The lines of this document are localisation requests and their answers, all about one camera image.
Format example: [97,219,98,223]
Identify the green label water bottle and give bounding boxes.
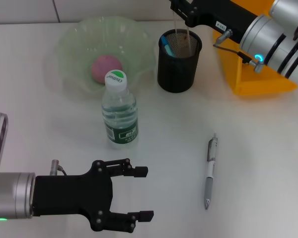
[101,69,139,145]

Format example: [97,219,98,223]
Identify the blue sheathed scissors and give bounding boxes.
[161,35,176,57]

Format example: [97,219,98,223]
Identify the pink peach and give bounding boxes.
[90,55,124,85]

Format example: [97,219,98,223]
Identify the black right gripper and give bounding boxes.
[169,0,259,43]

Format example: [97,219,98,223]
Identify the arm wrist cable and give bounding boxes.
[51,159,69,176]
[213,28,265,73]

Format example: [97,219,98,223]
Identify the clear plastic ruler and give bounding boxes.
[172,9,191,57]

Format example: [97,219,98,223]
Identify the black mesh pen holder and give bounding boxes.
[157,29,203,94]

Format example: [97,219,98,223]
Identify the green glass fruit bowl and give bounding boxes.
[45,16,157,99]

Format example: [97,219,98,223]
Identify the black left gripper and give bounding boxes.
[32,158,154,233]

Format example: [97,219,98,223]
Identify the yellow plastic bin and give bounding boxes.
[212,0,298,96]

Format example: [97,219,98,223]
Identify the left arm wrist cable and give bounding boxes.
[51,159,69,176]

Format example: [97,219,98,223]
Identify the right arm wrist cable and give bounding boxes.
[213,28,265,73]

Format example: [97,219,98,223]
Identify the silver grey ballpoint pen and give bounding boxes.
[204,133,219,210]

